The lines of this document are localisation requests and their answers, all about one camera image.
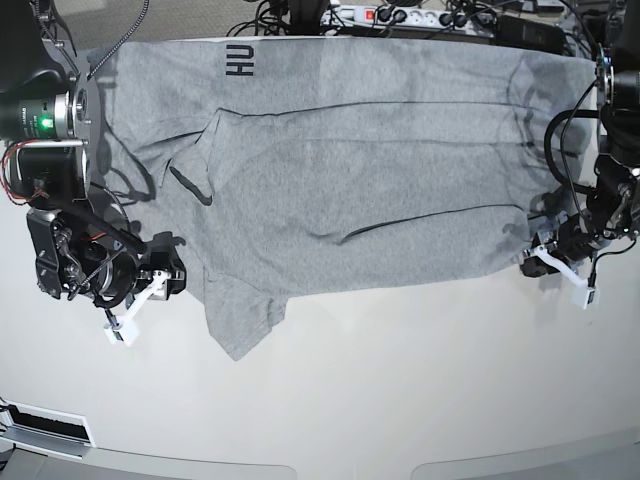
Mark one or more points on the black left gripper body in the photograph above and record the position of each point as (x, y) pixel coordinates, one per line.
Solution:
(568, 239)

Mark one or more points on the white power strip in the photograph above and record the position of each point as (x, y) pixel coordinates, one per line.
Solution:
(411, 19)

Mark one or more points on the grey t-shirt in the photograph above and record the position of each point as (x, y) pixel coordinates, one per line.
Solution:
(295, 167)

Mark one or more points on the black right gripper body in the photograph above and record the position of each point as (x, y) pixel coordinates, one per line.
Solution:
(127, 275)

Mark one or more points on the black power adapter box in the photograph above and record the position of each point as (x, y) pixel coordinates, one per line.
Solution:
(520, 33)

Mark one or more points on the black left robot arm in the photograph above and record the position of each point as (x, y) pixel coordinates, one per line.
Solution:
(611, 211)

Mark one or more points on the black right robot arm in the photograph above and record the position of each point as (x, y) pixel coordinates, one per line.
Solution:
(50, 126)

